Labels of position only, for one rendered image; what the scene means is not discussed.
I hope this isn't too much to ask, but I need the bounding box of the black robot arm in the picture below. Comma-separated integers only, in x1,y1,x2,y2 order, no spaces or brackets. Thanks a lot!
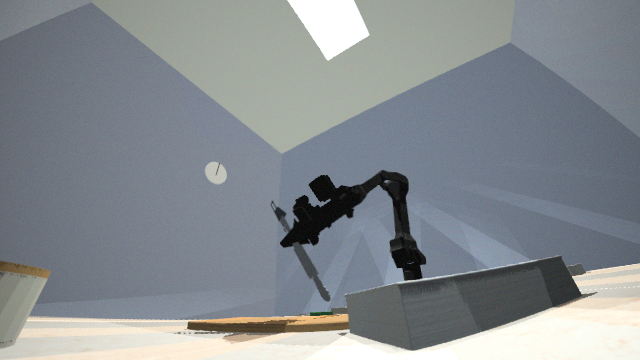
293,170,426,281

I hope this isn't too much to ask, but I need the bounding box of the wooden board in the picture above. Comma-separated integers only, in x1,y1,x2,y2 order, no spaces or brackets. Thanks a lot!
187,314,349,333

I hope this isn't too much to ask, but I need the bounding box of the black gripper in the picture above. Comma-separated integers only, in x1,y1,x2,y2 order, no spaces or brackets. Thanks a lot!
280,206,334,248

